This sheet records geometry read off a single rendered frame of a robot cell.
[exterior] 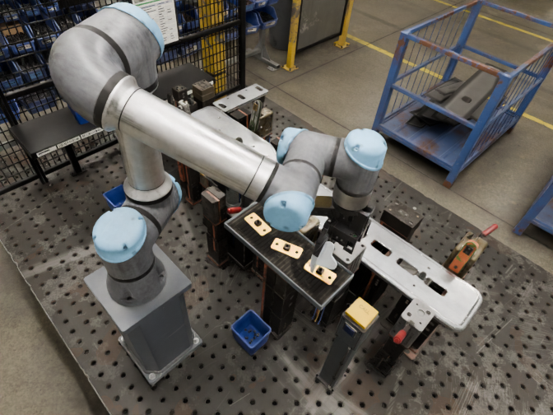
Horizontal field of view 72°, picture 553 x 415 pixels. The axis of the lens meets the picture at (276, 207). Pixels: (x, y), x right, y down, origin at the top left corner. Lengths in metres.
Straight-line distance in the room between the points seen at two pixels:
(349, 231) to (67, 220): 1.36
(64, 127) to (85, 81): 1.18
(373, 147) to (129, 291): 0.69
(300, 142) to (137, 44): 0.32
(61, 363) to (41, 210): 0.81
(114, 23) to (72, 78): 0.13
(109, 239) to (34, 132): 0.98
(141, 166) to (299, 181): 0.41
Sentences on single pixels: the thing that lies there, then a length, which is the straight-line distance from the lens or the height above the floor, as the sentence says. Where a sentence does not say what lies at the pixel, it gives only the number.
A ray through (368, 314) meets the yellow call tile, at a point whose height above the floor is 1.16.
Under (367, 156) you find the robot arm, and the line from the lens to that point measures 0.68.
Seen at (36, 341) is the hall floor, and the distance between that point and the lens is 2.44.
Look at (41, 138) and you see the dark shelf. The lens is 1.78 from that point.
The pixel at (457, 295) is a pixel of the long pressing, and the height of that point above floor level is 1.00.
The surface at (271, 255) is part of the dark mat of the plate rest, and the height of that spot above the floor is 1.16.
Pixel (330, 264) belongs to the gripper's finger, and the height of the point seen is 1.31.
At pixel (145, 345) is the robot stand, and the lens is 1.20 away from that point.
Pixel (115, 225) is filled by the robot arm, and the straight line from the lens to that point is 0.93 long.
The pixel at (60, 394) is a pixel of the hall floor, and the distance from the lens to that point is 2.28.
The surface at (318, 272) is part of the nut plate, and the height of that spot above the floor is 1.17.
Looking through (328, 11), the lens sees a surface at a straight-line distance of 4.65.
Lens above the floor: 2.01
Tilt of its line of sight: 47 degrees down
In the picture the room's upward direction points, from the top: 6 degrees clockwise
